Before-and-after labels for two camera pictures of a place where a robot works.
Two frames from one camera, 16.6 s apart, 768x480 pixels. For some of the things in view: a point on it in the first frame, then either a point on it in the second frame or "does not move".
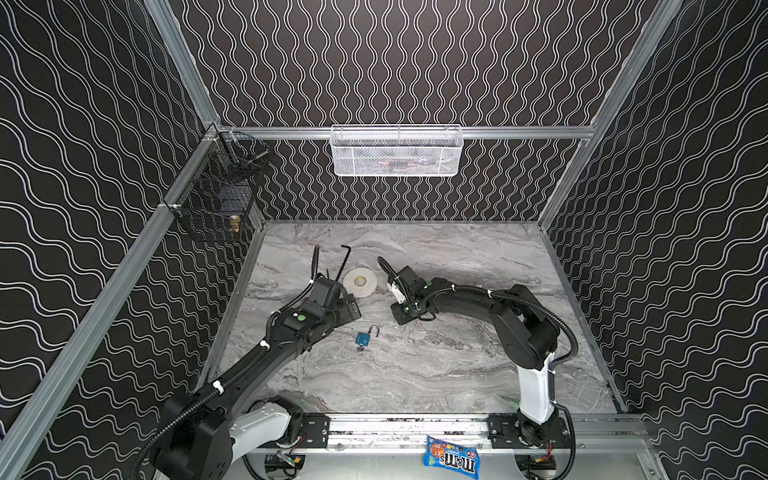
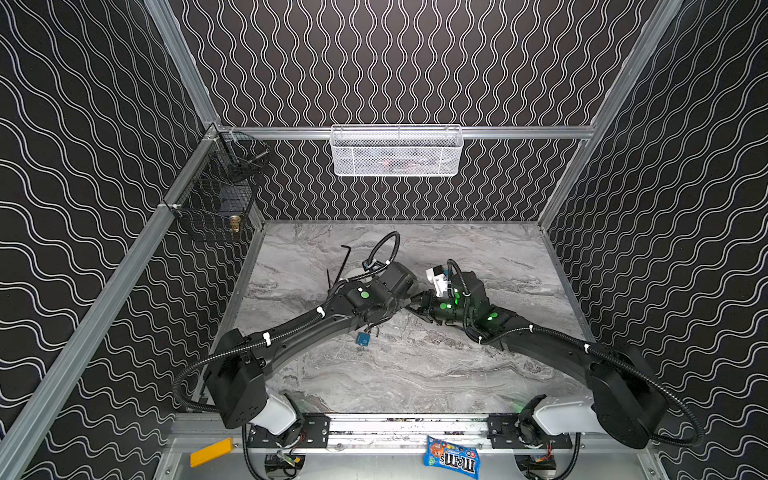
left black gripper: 327,282 -> 399,288
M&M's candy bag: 441,454 does not move
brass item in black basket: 234,223 does not move
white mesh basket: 396,150 does not move
